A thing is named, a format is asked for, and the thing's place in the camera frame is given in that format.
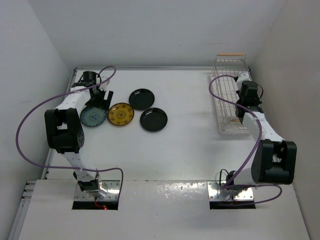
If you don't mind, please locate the right aluminium table rail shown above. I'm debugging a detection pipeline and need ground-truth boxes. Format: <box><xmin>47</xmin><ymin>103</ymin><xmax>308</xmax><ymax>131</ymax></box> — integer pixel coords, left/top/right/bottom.
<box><xmin>247</xmin><ymin>67</ymin><xmax>254</xmax><ymax>79</ymax></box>

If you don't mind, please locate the yellow patterned plate left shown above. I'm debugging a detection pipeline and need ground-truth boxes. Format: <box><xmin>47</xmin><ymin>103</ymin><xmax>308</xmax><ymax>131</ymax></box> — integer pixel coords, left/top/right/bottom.
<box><xmin>107</xmin><ymin>102</ymin><xmax>135</xmax><ymax>127</ymax></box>

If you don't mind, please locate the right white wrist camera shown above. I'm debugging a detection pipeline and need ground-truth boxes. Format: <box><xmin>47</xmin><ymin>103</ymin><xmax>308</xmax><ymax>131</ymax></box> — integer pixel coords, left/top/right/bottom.
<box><xmin>235</xmin><ymin>71</ymin><xmax>252</xmax><ymax>89</ymax></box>

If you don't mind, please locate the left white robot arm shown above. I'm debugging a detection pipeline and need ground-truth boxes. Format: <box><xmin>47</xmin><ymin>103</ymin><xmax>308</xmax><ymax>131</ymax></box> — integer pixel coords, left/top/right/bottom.
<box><xmin>44</xmin><ymin>71</ymin><xmax>113</xmax><ymax>200</ymax></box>

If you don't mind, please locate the aluminium table rail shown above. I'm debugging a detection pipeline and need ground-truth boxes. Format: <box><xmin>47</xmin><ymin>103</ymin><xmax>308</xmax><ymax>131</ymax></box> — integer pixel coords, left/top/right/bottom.
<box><xmin>247</xmin><ymin>67</ymin><xmax>254</xmax><ymax>79</ymax></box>
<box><xmin>7</xmin><ymin>67</ymin><xmax>79</xmax><ymax>240</ymax></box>

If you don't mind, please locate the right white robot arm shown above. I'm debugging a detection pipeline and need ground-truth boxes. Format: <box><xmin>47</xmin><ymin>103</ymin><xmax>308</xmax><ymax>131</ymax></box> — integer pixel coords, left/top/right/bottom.
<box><xmin>226</xmin><ymin>80</ymin><xmax>297</xmax><ymax>187</ymax></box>

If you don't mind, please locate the blue floral green plate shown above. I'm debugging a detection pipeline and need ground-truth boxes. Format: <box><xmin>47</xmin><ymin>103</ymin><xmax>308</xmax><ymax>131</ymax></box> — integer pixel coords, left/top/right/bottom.
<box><xmin>80</xmin><ymin>106</ymin><xmax>107</xmax><ymax>128</ymax></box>

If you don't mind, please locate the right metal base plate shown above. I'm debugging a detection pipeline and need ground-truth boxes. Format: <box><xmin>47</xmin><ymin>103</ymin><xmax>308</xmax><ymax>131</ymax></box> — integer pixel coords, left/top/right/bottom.
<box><xmin>207</xmin><ymin>180</ymin><xmax>254</xmax><ymax>202</ymax></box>

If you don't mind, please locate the left aluminium table rail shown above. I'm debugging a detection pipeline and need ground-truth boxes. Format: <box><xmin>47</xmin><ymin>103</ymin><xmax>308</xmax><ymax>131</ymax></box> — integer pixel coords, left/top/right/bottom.
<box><xmin>7</xmin><ymin>67</ymin><xmax>79</xmax><ymax>240</ymax></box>

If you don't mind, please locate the black plate rear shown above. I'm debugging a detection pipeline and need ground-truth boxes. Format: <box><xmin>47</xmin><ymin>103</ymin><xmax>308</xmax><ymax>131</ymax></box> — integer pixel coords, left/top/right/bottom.
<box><xmin>128</xmin><ymin>88</ymin><xmax>155</xmax><ymax>111</ymax></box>

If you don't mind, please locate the wire dish rack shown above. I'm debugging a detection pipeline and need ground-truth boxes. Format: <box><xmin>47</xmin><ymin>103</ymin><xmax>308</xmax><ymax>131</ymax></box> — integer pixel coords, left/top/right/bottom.
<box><xmin>210</xmin><ymin>53</ymin><xmax>250</xmax><ymax>135</ymax></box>

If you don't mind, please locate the black plate front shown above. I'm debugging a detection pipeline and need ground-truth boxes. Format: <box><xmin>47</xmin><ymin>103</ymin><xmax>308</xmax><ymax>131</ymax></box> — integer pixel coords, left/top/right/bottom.
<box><xmin>139</xmin><ymin>107</ymin><xmax>168</xmax><ymax>133</ymax></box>

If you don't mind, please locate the black plate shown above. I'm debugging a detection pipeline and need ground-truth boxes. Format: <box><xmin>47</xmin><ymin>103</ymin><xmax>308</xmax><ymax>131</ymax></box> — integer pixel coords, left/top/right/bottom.
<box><xmin>128</xmin><ymin>88</ymin><xmax>155</xmax><ymax>111</ymax></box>
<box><xmin>139</xmin><ymin>107</ymin><xmax>168</xmax><ymax>133</ymax></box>

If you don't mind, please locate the metal base plate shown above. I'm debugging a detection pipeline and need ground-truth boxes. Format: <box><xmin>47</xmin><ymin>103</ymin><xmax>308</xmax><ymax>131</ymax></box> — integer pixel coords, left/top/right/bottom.
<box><xmin>73</xmin><ymin>180</ymin><xmax>120</xmax><ymax>202</ymax></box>
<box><xmin>207</xmin><ymin>180</ymin><xmax>254</xmax><ymax>202</ymax></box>

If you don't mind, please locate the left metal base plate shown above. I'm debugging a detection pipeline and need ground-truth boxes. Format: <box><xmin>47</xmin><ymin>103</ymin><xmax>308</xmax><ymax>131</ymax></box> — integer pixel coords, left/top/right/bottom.
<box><xmin>73</xmin><ymin>180</ymin><xmax>120</xmax><ymax>202</ymax></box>

